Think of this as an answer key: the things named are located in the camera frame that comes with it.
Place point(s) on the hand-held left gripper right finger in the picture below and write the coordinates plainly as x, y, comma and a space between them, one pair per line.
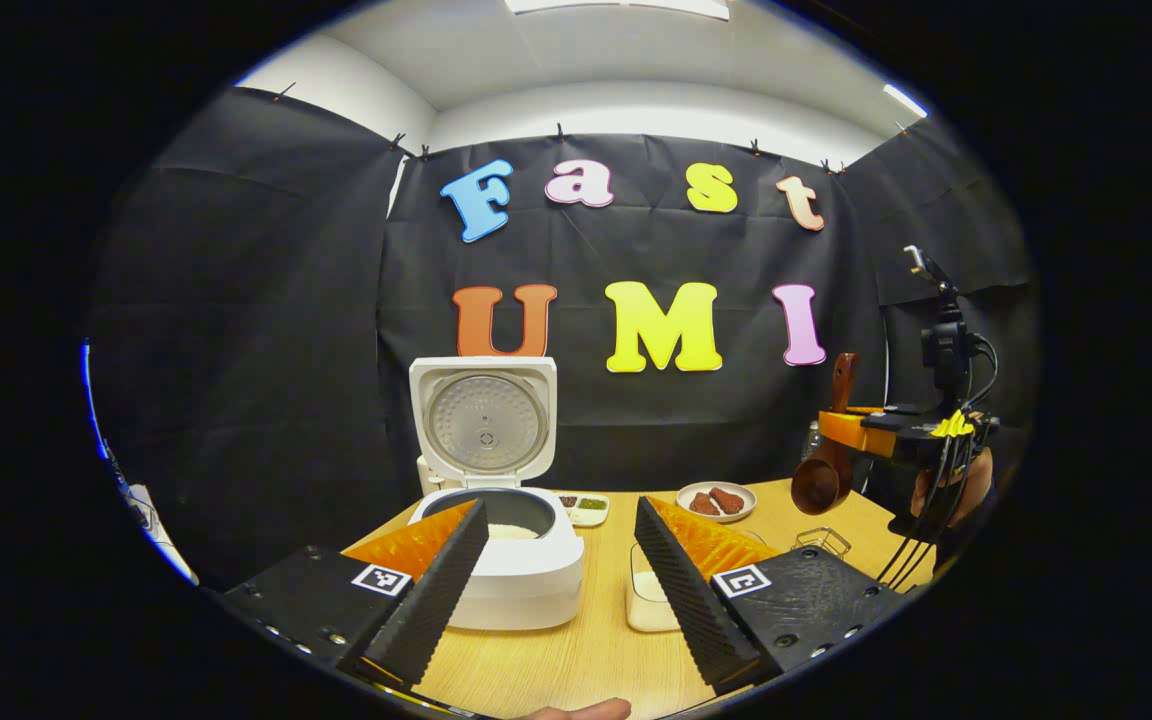
691, 600

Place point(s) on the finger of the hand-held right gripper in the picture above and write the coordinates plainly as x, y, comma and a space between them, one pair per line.
851, 432

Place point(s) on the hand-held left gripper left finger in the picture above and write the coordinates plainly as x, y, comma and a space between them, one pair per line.
436, 600

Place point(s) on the wooden spoon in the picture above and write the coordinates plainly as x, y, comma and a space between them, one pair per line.
821, 485

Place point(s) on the white rice cooker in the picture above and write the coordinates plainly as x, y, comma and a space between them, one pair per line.
526, 590

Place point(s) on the white rice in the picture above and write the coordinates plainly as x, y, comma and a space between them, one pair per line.
514, 532

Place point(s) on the clear plastic box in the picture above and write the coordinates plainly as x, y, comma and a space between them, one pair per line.
648, 615

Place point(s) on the brown meat piece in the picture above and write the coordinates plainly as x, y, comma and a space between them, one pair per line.
728, 500
703, 504

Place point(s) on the white plate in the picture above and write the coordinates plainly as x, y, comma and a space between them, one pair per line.
691, 486

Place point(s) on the white divided sauce dish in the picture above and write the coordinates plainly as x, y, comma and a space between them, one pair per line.
584, 510

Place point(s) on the small ceiling light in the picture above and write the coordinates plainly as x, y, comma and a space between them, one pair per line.
904, 100

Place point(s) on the white device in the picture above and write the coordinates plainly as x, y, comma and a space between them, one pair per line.
161, 540

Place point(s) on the black backdrop cloth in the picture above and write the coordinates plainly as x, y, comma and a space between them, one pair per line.
266, 350

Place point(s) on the lit display screen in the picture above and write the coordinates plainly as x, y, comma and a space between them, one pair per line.
96, 410

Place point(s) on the large ceiling light panel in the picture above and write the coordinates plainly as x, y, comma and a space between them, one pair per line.
616, 6

